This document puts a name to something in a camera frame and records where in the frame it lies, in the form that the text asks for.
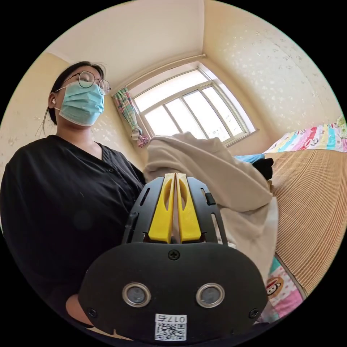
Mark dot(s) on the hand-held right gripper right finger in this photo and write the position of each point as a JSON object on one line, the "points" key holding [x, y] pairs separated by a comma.
{"points": [[189, 217]]}

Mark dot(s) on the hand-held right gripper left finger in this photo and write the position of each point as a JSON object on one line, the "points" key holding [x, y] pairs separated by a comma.
{"points": [[162, 214]]}

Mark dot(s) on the white long sleeve shirt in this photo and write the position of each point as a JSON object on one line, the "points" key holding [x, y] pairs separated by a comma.
{"points": [[217, 173]]}

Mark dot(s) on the person's right forearm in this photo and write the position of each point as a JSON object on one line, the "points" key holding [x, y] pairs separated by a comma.
{"points": [[74, 309]]}

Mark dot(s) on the pile of clothes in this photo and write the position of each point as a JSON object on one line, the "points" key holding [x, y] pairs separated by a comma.
{"points": [[260, 162]]}

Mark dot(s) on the person's body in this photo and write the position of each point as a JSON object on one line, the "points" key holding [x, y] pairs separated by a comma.
{"points": [[65, 189]]}

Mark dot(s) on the window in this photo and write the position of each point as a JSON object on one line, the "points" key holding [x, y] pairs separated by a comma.
{"points": [[189, 111]]}

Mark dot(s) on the plaid curtain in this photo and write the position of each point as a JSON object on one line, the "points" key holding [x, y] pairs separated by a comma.
{"points": [[128, 111]]}

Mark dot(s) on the bed with woven mat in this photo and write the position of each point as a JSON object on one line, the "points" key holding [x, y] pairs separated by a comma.
{"points": [[311, 195]]}

